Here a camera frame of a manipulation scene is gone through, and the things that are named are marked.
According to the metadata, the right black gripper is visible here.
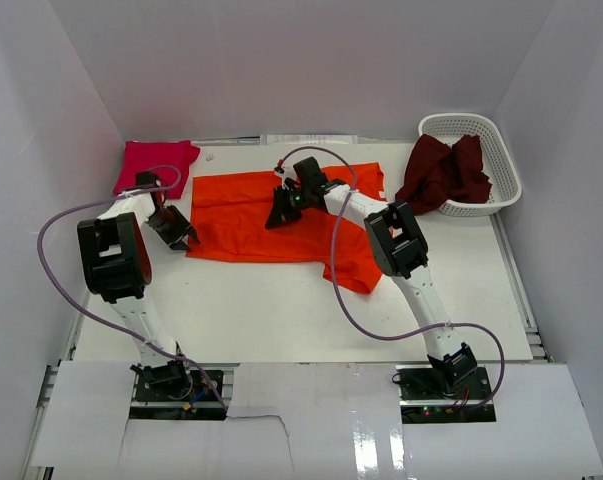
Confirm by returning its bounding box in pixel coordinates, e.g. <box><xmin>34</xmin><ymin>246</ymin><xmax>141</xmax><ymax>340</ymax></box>
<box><xmin>265</xmin><ymin>186</ymin><xmax>311</xmax><ymax>230</ymax></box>

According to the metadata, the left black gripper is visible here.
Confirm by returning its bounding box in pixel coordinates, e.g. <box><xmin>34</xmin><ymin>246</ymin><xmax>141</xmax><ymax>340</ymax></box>
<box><xmin>145</xmin><ymin>204</ymin><xmax>198</xmax><ymax>252</ymax></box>

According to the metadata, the orange t shirt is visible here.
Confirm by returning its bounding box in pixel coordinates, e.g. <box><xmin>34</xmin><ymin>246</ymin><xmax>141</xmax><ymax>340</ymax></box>
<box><xmin>187</xmin><ymin>171</ymin><xmax>382</xmax><ymax>294</ymax></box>

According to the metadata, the dark red t shirt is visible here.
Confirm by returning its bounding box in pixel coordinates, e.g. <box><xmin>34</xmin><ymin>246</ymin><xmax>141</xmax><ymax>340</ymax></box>
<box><xmin>395</xmin><ymin>134</ymin><xmax>492</xmax><ymax>216</ymax></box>

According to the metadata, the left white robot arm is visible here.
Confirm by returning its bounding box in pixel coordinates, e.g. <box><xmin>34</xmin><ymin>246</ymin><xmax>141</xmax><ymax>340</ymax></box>
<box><xmin>77</xmin><ymin>170</ymin><xmax>200</xmax><ymax>399</ymax></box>

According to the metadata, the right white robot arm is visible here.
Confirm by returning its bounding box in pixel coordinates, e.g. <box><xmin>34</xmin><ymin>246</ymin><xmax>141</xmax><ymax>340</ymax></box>
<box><xmin>266</xmin><ymin>157</ymin><xmax>477</xmax><ymax>399</ymax></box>

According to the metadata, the folded pink t shirt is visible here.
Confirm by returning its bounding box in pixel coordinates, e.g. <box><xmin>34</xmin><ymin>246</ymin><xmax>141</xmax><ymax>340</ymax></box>
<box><xmin>113</xmin><ymin>140</ymin><xmax>201</xmax><ymax>200</ymax></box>

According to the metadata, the white plastic basket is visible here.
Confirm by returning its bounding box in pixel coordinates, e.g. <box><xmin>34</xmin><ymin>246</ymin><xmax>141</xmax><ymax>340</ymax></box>
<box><xmin>418</xmin><ymin>113</ymin><xmax>522</xmax><ymax>217</ymax></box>

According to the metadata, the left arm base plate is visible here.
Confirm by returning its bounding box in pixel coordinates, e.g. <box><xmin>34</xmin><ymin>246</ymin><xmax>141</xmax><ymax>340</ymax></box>
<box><xmin>132</xmin><ymin>370</ymin><xmax>224</xmax><ymax>403</ymax></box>

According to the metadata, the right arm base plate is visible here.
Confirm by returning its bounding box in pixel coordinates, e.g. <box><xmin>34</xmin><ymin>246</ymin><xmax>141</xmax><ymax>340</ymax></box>
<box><xmin>391</xmin><ymin>367</ymin><xmax>492</xmax><ymax>401</ymax></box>

